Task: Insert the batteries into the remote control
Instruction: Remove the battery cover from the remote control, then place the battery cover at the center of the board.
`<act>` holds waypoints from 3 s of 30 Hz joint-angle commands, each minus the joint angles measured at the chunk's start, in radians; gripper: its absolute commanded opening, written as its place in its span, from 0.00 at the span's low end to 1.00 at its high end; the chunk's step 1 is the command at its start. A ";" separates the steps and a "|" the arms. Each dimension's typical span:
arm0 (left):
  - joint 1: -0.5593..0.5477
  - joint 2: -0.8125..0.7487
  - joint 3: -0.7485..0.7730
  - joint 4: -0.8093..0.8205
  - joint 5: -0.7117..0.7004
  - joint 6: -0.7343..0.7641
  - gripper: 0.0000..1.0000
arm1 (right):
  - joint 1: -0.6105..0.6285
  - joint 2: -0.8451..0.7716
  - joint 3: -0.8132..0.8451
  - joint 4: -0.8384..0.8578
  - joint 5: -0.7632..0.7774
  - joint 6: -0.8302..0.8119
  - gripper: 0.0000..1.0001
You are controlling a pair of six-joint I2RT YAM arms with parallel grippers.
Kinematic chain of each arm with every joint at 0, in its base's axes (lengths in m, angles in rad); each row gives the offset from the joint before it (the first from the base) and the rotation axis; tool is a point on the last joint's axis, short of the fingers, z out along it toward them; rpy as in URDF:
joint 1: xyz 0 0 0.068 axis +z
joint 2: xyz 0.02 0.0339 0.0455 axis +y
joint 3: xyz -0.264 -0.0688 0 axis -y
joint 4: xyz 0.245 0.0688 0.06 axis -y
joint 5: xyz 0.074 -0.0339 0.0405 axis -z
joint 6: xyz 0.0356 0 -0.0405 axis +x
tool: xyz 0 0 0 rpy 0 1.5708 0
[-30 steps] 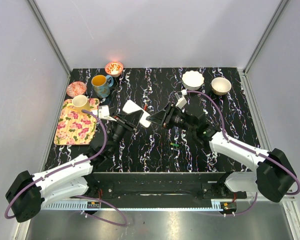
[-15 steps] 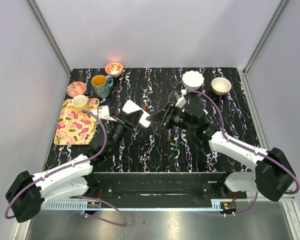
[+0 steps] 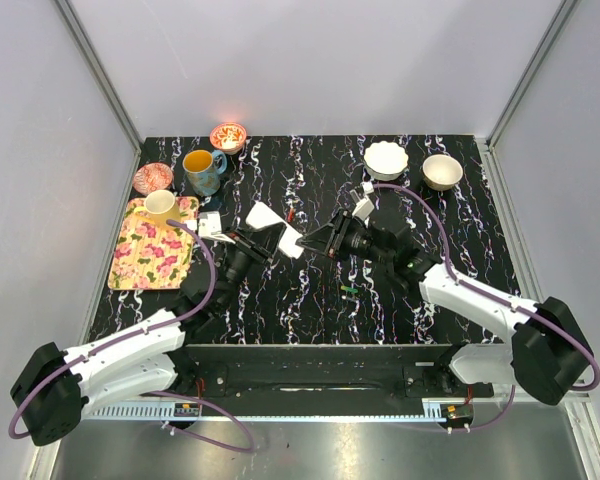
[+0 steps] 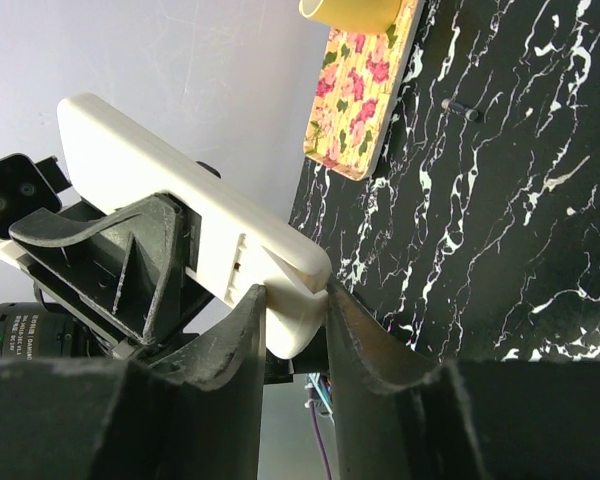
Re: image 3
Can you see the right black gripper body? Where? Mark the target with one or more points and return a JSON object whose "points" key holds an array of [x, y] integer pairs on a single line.
{"points": [[349, 239]]}

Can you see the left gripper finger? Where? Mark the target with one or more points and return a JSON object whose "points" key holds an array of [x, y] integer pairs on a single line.
{"points": [[259, 232], [270, 243]]}

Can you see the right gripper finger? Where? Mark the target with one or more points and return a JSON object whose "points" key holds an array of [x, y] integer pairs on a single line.
{"points": [[315, 246], [324, 233]]}

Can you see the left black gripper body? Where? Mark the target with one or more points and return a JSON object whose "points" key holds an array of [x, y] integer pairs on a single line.
{"points": [[239, 250]]}

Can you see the white remote control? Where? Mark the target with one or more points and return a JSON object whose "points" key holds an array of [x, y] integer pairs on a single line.
{"points": [[261, 217]]}

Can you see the green yellow battery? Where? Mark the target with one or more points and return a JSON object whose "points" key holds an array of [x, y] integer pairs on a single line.
{"points": [[348, 289]]}

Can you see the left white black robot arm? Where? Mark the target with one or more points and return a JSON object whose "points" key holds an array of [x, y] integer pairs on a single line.
{"points": [[58, 388]]}

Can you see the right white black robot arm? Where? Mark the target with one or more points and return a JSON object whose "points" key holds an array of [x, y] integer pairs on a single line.
{"points": [[542, 349]]}

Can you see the white scalloped bowl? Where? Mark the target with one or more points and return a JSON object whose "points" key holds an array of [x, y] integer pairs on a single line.
{"points": [[385, 161]]}

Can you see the blue mug yellow inside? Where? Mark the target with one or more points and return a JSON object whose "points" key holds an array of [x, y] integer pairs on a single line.
{"points": [[203, 170]]}

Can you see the floral pink tray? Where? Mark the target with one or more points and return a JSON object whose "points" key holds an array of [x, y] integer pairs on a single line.
{"points": [[147, 257]]}

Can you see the red patterned small bowl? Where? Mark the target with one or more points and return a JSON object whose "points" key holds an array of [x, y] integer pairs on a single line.
{"points": [[228, 137]]}

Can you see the beige round bowl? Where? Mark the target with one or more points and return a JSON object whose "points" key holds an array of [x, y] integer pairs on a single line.
{"points": [[442, 172]]}

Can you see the red patterned saucer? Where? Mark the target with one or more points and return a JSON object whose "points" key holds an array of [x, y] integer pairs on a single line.
{"points": [[152, 177]]}

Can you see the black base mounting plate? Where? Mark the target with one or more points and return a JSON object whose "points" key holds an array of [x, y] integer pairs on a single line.
{"points": [[406, 370]]}

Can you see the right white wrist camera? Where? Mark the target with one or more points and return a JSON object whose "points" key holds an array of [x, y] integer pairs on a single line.
{"points": [[363, 205]]}

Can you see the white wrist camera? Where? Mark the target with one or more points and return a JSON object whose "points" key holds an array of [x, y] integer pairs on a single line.
{"points": [[209, 226], [363, 205]]}

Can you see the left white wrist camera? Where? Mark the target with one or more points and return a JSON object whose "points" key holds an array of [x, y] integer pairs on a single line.
{"points": [[209, 226]]}

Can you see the white slotted cable duct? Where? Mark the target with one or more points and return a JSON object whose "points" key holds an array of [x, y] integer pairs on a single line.
{"points": [[169, 410]]}

